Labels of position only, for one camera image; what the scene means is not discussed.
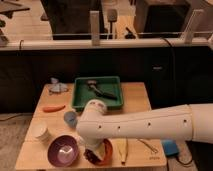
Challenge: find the metal fork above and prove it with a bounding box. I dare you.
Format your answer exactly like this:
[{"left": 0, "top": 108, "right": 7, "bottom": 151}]
[{"left": 138, "top": 139, "right": 158, "bottom": 154}]

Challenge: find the black-handled brush in tray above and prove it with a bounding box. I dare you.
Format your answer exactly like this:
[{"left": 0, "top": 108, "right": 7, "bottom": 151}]
[{"left": 87, "top": 80, "right": 117, "bottom": 100}]

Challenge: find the blue plastic cup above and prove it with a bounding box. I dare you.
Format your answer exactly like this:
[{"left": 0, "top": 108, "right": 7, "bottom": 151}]
[{"left": 64, "top": 111, "right": 78, "bottom": 128}]

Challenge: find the orange bowl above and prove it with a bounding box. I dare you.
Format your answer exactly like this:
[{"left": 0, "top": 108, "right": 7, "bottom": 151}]
[{"left": 92, "top": 139, "right": 113, "bottom": 166}]

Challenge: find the white post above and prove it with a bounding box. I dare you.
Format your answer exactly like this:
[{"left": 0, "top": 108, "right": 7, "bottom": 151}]
[
  {"left": 90, "top": 11, "right": 100, "bottom": 46},
  {"left": 181, "top": 9, "right": 204, "bottom": 44}
]

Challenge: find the purple bowl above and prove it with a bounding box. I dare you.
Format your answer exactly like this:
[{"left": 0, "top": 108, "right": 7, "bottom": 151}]
[{"left": 47, "top": 135, "right": 79, "bottom": 167}]

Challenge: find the dark grape bunch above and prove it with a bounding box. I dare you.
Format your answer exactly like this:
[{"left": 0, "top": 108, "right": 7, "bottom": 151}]
[{"left": 84, "top": 149, "right": 97, "bottom": 163}]

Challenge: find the blue object on floor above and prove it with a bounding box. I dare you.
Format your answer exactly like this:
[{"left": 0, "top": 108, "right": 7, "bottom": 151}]
[{"left": 162, "top": 140, "right": 179, "bottom": 157}]

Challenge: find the green plastic tray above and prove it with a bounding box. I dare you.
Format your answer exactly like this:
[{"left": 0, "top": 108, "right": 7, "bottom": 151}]
[{"left": 72, "top": 76, "right": 124, "bottom": 111}]

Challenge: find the white post left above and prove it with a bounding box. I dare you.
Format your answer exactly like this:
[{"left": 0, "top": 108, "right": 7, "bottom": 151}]
[{"left": 90, "top": 11, "right": 100, "bottom": 46}]

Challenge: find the white paper cup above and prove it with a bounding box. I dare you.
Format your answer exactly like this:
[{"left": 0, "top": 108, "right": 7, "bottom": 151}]
[{"left": 32, "top": 122, "right": 51, "bottom": 143}]

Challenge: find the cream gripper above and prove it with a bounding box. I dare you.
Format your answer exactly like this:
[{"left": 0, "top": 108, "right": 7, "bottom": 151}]
[{"left": 85, "top": 139, "right": 106, "bottom": 160}]

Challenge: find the blue crumpled cloth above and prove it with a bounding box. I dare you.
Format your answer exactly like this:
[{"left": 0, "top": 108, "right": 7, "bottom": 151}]
[{"left": 49, "top": 78, "right": 68, "bottom": 94}]

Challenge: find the white post right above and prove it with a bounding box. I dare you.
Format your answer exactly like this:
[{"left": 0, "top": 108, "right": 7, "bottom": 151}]
[{"left": 181, "top": 9, "right": 204, "bottom": 44}]

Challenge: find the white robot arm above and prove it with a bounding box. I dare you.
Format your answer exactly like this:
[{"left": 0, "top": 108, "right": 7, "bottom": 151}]
[{"left": 76, "top": 99, "right": 213, "bottom": 152}]

